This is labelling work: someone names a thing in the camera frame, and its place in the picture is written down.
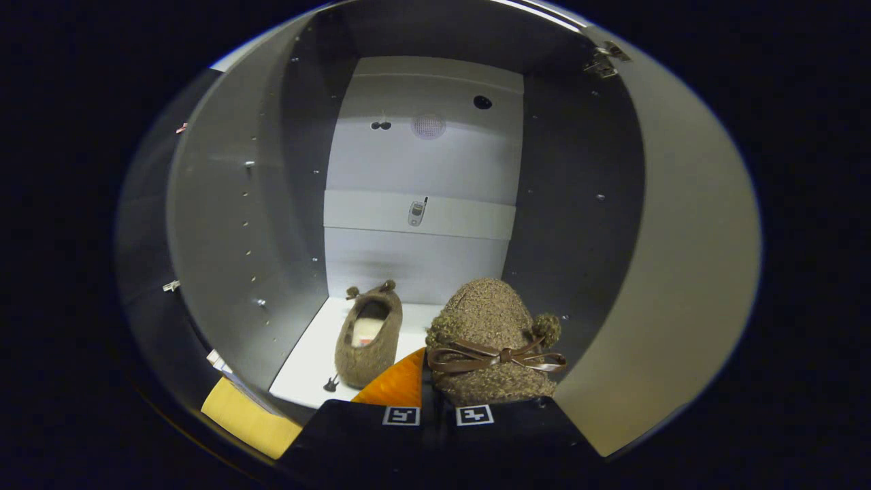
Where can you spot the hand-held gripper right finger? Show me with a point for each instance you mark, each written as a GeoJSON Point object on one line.
{"type": "Point", "coordinates": [517, 442]}

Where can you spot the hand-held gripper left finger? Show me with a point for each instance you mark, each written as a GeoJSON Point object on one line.
{"type": "Point", "coordinates": [367, 442]}

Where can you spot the brown fuzzy shoe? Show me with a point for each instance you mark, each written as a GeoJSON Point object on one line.
{"type": "Point", "coordinates": [486, 313]}
{"type": "Point", "coordinates": [371, 354]}

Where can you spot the beige shoe cabinet door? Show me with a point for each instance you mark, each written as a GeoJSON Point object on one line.
{"type": "Point", "coordinates": [680, 272]}

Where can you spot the dark grey shoe cabinet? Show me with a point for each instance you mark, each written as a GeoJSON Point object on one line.
{"type": "Point", "coordinates": [224, 204]}

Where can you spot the white clip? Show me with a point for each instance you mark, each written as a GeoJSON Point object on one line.
{"type": "Point", "coordinates": [171, 286]}

